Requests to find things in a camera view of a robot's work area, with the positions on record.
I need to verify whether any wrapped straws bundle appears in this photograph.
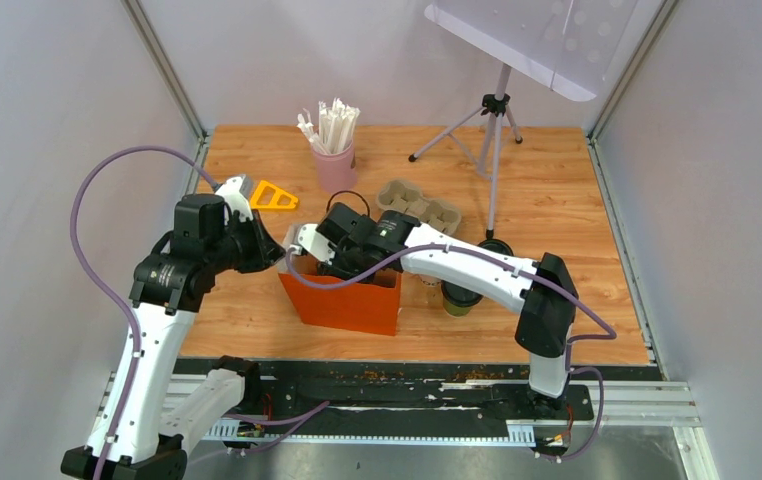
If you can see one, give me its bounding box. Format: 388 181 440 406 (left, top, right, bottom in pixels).
296 98 361 155

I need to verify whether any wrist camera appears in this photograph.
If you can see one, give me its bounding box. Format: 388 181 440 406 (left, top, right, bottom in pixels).
286 223 335 264
215 174 254 222

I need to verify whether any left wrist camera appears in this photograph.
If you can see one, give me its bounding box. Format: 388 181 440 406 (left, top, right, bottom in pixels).
215 174 254 222

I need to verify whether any green paper cup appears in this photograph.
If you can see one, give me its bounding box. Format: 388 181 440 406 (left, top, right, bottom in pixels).
442 295 483 317

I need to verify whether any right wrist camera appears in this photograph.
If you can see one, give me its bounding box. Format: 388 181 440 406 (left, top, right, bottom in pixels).
286 223 335 264

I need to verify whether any grey tripod stand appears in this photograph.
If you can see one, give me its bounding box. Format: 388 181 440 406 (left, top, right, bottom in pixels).
408 63 524 240

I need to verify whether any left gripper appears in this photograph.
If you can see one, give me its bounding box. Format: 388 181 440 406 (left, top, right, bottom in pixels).
207 208 288 274

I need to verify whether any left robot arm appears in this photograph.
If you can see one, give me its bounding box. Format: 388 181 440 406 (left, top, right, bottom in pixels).
60 191 285 479

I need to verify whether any yellow triangular plastic piece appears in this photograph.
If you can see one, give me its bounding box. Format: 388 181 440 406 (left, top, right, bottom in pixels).
249 180 300 212

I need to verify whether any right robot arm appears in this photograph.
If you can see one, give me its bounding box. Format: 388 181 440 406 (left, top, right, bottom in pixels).
296 202 580 418

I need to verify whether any pink straw holder cup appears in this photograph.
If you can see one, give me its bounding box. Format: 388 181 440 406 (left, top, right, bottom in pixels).
311 142 357 194

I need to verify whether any white board on tripod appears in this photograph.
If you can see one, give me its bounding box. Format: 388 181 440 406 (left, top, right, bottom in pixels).
424 0 637 102

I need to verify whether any pulp cup carrier tray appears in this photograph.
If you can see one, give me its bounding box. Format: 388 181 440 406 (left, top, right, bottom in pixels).
376 179 462 236

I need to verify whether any stack of black lids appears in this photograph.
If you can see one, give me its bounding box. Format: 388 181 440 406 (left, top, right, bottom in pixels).
477 238 514 256

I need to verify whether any orange paper bag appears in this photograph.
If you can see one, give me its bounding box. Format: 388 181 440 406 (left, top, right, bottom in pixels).
276 261 402 336

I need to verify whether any white paper cup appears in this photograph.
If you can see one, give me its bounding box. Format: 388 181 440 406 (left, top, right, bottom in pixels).
418 275 441 287

